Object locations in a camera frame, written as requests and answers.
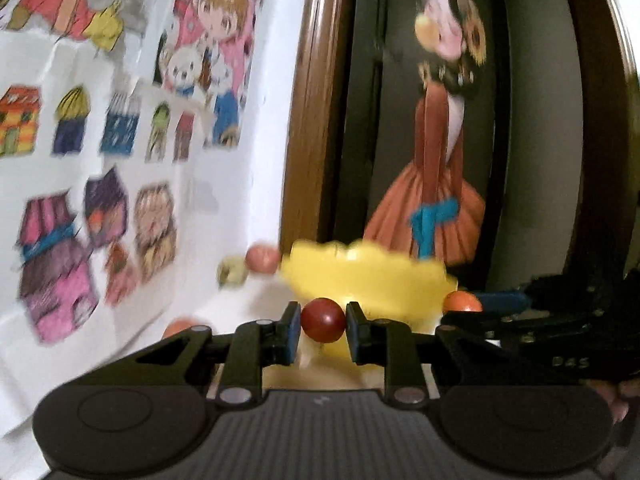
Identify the girl on steps drawing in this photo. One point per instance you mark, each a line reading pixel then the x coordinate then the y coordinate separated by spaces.
pixel 115 27

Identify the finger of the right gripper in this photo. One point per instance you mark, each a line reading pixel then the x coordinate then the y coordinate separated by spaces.
pixel 507 301

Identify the yellow plastic bowl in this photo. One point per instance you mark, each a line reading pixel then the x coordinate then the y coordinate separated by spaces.
pixel 386 284

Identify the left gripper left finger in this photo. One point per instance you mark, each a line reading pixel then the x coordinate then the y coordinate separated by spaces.
pixel 145 412

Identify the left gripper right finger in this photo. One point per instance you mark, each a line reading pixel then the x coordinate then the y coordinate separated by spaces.
pixel 504 412

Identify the brown wooden door frame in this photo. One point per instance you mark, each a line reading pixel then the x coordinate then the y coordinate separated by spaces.
pixel 316 94

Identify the orange cherry tomato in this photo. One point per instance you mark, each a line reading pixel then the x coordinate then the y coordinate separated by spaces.
pixel 461 301

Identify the girl in orange dress poster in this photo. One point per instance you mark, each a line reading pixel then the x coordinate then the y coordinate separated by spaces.
pixel 429 210

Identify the houses drawing paper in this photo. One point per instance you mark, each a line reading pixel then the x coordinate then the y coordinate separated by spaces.
pixel 92 173

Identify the red cherry tomato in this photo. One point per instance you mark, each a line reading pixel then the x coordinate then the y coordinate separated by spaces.
pixel 323 320

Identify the pink anime girl drawing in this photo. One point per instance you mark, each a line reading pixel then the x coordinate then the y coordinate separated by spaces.
pixel 205 55

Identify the small red apple back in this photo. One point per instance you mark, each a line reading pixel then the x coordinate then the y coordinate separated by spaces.
pixel 262 258

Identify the person's right hand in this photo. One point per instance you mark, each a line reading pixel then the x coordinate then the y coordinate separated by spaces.
pixel 617 396

